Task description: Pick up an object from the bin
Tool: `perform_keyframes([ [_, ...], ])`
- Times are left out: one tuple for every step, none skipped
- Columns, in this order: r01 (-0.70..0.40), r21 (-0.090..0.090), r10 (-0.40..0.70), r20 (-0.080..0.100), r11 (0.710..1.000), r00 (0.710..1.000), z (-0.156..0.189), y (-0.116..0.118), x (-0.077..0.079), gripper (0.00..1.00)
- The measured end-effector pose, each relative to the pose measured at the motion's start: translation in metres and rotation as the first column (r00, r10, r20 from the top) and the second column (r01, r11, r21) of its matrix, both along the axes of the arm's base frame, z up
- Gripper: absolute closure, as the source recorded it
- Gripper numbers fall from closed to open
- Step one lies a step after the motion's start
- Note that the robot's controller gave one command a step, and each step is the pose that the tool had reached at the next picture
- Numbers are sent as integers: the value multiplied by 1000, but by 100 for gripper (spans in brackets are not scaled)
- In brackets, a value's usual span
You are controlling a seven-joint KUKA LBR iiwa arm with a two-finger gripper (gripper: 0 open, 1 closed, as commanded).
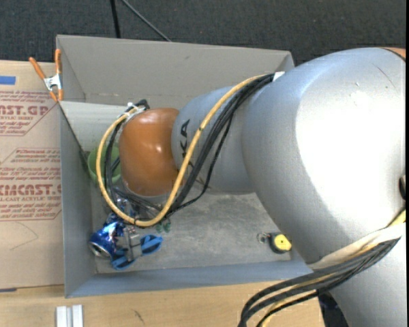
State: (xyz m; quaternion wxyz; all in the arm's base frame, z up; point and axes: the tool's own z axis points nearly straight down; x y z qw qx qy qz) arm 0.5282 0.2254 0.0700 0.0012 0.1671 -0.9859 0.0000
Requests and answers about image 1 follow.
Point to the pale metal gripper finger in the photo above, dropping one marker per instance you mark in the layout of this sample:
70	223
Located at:
126	247
136	244

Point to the blue sunglasses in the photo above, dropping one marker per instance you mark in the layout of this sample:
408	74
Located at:
152	243

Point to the blue crushed drink can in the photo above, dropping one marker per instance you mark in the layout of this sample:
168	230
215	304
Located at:
100	242

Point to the green cup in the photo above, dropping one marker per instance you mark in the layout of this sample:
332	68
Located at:
92	165

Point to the grey metal bin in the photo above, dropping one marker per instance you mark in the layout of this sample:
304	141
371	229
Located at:
204	244

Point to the brown cardboard board, red print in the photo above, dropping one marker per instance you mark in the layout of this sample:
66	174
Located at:
27	237

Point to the yellow and black tape measure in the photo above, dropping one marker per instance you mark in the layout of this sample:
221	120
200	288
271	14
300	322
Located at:
279	243

